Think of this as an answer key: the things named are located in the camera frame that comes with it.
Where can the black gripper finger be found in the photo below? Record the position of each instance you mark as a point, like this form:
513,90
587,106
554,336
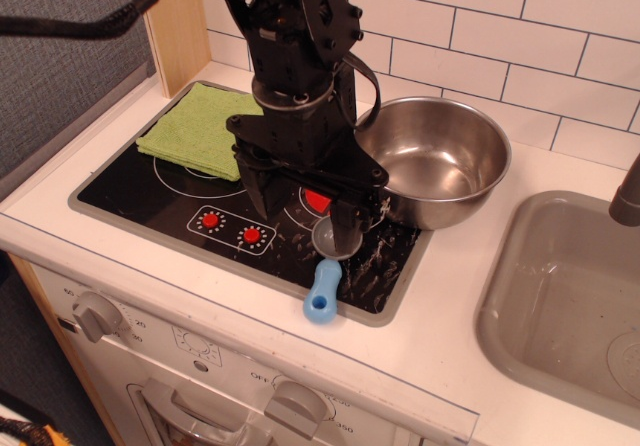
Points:
267,180
351,216

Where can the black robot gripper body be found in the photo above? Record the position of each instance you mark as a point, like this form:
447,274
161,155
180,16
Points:
319,144

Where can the blue handled grey spoon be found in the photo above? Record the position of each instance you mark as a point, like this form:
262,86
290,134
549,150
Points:
320,303

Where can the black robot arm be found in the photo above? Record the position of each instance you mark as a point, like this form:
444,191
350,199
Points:
304,83

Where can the black toy stovetop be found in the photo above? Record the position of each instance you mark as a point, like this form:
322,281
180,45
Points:
213,220

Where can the silver metal pan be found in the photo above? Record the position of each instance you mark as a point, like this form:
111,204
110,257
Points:
443,159

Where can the green folded cloth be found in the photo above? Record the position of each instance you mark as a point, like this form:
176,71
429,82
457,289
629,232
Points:
193,132

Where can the grey right oven knob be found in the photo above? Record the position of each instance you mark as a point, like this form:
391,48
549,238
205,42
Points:
297,408

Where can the grey oven knob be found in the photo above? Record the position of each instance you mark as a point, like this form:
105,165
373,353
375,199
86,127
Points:
96,316
297,408

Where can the grey left oven knob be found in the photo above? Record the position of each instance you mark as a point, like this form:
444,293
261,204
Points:
96,316

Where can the white toy oven front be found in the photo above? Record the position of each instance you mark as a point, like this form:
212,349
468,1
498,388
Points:
145,347

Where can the grey plastic sink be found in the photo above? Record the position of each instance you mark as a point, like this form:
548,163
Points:
560,312

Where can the grey faucet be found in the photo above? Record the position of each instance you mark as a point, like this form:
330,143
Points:
624,207

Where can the yellow object at corner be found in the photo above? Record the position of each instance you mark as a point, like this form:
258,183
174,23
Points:
57,438

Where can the wooden side post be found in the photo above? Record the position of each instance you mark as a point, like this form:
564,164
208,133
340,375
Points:
179,42

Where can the grey oven door handle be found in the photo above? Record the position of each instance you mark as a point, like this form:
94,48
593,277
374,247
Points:
192,416

